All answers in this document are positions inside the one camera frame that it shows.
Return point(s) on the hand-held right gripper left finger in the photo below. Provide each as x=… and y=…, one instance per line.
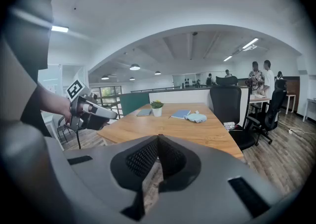
x=98, y=168

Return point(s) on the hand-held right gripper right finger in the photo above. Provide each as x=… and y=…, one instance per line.
x=214, y=168

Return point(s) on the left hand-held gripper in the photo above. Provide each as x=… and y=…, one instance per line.
x=76, y=89

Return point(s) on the mint green pouch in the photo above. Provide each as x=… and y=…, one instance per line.
x=196, y=118

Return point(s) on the person's left forearm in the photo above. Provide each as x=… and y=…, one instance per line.
x=47, y=102

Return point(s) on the person's left hand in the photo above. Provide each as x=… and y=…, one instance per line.
x=65, y=109

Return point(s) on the black metal railing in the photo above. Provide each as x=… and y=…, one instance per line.
x=111, y=105

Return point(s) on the black framed window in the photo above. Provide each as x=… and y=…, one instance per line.
x=108, y=92

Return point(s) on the black metal chair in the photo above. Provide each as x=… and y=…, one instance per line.
x=64, y=127

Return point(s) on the green partition panel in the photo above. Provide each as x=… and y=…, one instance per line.
x=134, y=103

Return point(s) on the white red plastic bottle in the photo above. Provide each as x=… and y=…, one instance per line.
x=229, y=125

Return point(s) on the grey notebook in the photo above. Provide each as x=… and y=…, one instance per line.
x=144, y=112

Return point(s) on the potted sunflower plant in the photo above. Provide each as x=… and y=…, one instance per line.
x=157, y=109

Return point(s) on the blue notebook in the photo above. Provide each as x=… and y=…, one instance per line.
x=180, y=114

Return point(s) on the black office chair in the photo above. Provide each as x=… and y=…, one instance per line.
x=274, y=109
x=225, y=102

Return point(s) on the person's black clothing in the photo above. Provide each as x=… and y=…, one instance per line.
x=37, y=45

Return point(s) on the white ceiling light panel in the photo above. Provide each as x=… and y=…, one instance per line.
x=60, y=29

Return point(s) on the brown wooden panel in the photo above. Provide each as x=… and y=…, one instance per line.
x=292, y=89

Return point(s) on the white ceiling tube light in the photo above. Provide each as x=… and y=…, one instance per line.
x=227, y=58
x=250, y=43

